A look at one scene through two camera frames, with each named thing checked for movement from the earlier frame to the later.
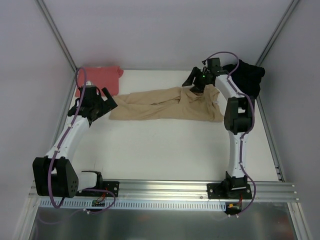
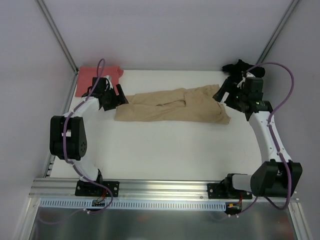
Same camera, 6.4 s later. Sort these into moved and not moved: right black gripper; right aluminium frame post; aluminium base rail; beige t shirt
Moved: right black gripper
Not moved: right aluminium frame post; beige t shirt; aluminium base rail
